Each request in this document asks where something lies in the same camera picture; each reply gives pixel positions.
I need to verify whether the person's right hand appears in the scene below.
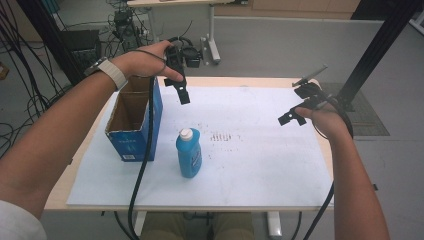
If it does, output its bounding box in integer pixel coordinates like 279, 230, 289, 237
294, 102, 352, 141

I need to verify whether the white paper sheet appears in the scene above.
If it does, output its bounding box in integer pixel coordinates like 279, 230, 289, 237
65, 85, 335, 208

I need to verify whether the wristwatch with white strap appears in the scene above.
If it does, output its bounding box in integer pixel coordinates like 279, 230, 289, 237
83, 56, 129, 92

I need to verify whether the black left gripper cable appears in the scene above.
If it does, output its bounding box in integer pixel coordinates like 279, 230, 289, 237
127, 49, 168, 240

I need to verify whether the person's leg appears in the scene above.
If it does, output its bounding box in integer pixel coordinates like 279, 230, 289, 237
212, 212, 256, 240
139, 212, 187, 240

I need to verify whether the blue cardboard box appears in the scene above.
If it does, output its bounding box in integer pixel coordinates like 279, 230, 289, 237
104, 75, 164, 163

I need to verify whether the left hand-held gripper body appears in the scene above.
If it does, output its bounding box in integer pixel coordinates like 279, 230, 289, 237
164, 35, 204, 88

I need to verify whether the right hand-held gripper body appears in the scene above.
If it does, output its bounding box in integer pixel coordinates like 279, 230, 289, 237
291, 64, 335, 111

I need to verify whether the bundle of black floor cables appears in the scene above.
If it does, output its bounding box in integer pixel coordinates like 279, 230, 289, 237
0, 0, 73, 159

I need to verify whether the black metal frame post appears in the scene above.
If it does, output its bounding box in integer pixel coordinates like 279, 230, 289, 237
335, 0, 424, 112
15, 0, 85, 87

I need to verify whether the white table leg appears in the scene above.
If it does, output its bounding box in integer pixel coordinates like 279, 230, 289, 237
133, 211, 148, 237
265, 211, 283, 240

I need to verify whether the white background desk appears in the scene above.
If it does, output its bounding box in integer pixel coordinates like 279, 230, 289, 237
126, 0, 250, 66

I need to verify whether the person's left hand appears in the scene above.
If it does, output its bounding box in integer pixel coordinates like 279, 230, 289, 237
111, 40, 185, 83

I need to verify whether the person's left leg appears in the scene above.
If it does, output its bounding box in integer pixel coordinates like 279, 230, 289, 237
139, 212, 187, 240

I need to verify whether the blue plastic bottle white cap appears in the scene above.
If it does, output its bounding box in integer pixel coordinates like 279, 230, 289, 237
175, 127, 203, 179

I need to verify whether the black computer tower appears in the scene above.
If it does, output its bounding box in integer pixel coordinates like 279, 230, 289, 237
59, 29, 103, 77

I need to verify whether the person's right leg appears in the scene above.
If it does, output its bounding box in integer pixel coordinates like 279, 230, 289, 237
212, 212, 256, 240

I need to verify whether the white shirt sleeve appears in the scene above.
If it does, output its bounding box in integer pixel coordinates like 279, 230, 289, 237
0, 199, 48, 240

